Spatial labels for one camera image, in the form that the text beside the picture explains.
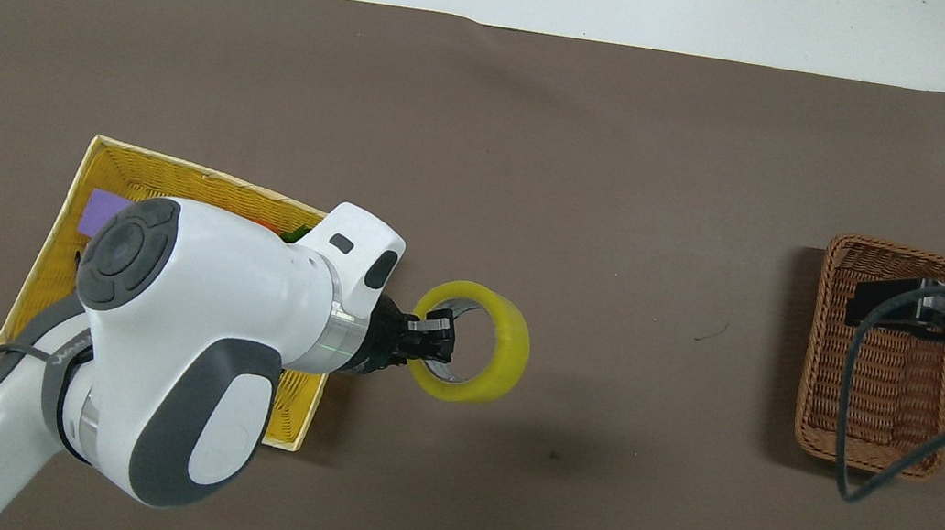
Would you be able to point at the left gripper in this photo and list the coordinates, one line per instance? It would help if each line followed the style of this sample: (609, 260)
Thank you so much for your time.
(384, 340)

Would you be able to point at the yellow tape roll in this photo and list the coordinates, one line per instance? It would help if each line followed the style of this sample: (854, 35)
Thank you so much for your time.
(509, 344)

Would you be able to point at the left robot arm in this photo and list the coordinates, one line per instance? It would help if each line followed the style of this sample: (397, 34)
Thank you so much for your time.
(180, 307)

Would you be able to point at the brown wicker basket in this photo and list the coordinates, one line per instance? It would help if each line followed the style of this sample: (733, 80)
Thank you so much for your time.
(887, 406)

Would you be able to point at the yellow woven basket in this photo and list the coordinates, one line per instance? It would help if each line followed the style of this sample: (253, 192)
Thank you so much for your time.
(125, 170)

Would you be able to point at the green object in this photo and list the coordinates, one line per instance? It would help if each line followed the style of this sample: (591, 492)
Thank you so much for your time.
(297, 233)

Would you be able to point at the purple block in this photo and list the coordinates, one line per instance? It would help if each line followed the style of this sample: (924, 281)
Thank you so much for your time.
(101, 211)

